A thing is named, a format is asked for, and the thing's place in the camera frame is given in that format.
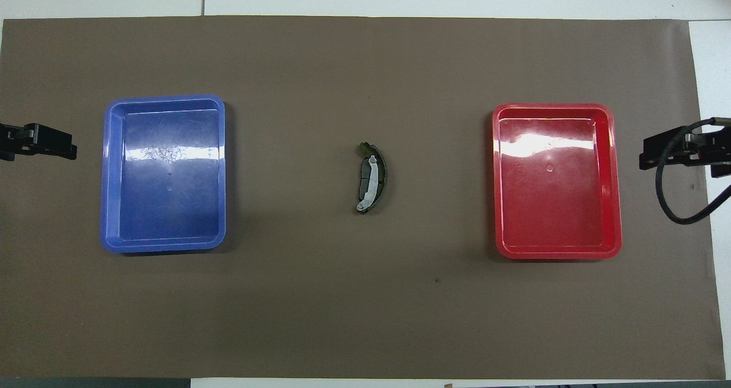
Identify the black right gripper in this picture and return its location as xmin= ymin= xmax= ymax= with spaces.
xmin=639 ymin=124 xmax=731 ymax=178

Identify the blue plastic tray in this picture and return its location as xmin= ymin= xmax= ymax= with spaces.
xmin=100 ymin=94 xmax=227 ymax=254

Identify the red plastic tray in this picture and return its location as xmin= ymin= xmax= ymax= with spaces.
xmin=492 ymin=103 xmax=622 ymax=260

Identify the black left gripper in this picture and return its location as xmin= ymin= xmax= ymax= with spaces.
xmin=0 ymin=123 xmax=78 ymax=161

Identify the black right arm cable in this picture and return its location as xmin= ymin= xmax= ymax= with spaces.
xmin=655 ymin=118 xmax=731 ymax=225

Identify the grey brake pad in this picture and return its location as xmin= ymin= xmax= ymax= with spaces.
xmin=358 ymin=158 xmax=373 ymax=206

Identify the brown table mat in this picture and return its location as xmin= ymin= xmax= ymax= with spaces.
xmin=0 ymin=15 xmax=726 ymax=380

